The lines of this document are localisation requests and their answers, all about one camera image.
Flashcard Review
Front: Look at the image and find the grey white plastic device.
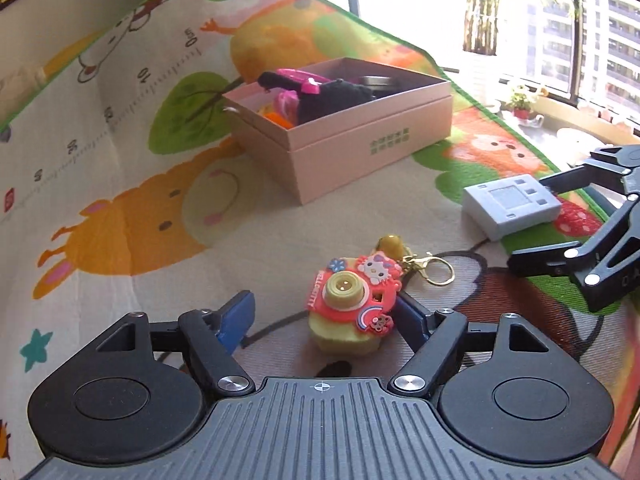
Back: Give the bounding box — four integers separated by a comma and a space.
462, 174, 562, 242

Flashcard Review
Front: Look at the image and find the red camera keychain toy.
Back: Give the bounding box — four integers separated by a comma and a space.
306, 234, 456, 356

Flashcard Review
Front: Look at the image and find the orange plastic toy scoop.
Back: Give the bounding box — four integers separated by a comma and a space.
262, 110, 295, 130

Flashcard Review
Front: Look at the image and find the black plush cat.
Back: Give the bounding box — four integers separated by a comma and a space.
257, 70, 376, 126

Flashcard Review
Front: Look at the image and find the pink toy racket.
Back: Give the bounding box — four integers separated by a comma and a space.
276, 68, 330, 94

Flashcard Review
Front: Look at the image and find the yellow cup with pink lid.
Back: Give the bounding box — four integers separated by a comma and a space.
272, 90, 299, 124

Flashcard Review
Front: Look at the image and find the small potted plant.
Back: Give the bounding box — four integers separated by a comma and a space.
506, 86, 544, 128

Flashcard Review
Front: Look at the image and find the colourful cartoon play mat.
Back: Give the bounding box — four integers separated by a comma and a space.
1, 0, 639, 479

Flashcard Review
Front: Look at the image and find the pink cardboard box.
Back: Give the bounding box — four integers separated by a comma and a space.
224, 58, 452, 204

